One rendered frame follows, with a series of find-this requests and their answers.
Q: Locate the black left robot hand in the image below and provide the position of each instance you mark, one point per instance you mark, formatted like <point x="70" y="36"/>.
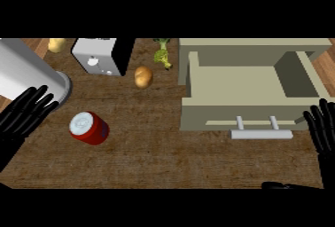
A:
<point x="21" y="118"/>

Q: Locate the brown potato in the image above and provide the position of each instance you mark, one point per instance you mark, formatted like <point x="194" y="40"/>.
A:
<point x="143" y="76"/>

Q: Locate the green broccoli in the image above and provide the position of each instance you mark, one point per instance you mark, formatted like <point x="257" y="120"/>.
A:
<point x="163" y="56"/>

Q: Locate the white toaster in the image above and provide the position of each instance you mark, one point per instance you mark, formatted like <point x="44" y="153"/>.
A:
<point x="98" y="56"/>

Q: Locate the large white cylinder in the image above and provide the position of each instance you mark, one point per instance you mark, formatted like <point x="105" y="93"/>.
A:
<point x="25" y="74"/>

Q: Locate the red can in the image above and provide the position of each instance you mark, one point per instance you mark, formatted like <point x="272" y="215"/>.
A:
<point x="89" y="127"/>

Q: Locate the yellow potato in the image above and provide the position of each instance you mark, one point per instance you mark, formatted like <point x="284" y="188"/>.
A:
<point x="56" y="45"/>

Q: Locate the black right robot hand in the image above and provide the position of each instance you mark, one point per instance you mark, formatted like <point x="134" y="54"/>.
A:
<point x="325" y="139"/>

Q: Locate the beige drawer cabinet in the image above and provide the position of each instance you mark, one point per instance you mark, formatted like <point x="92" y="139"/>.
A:
<point x="253" y="45"/>

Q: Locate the beige open drawer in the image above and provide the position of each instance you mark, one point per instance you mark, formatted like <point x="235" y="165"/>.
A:
<point x="251" y="97"/>

